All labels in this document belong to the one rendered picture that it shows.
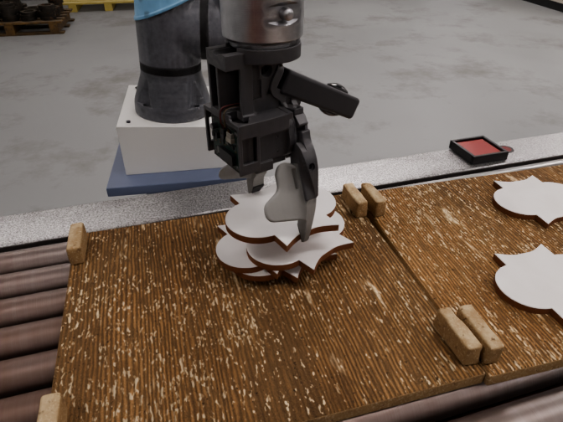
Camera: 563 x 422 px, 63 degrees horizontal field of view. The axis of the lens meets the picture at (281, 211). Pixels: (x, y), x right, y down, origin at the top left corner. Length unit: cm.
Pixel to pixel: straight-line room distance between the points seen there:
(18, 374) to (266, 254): 29
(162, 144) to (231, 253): 41
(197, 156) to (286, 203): 48
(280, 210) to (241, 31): 18
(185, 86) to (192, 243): 37
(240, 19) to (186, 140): 52
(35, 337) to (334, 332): 33
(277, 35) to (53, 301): 41
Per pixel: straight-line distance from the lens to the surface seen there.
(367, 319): 53
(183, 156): 94
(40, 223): 79
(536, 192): 82
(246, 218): 54
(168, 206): 76
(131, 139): 93
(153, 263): 62
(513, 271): 63
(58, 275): 67
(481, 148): 96
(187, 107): 92
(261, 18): 42
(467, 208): 75
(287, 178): 48
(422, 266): 62
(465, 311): 53
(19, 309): 65
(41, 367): 57
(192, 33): 88
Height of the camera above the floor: 132
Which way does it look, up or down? 34 degrees down
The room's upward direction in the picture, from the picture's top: straight up
